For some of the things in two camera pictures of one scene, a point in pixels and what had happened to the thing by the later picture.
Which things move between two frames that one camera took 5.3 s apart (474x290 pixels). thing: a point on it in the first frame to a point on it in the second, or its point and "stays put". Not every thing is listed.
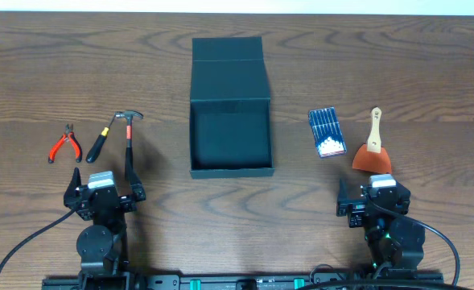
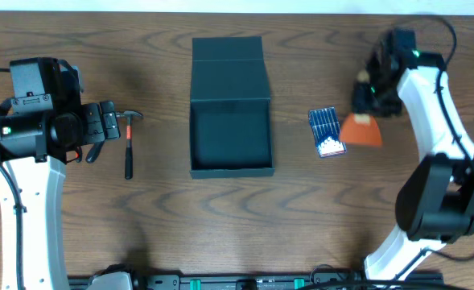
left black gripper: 103,197 to 105,122
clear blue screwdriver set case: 327,132 stays put
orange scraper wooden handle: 373,156 to 361,129
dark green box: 230,124 stays put
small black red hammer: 129,156 stays put
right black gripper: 358,207 to 360,103
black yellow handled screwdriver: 98,145 stays put
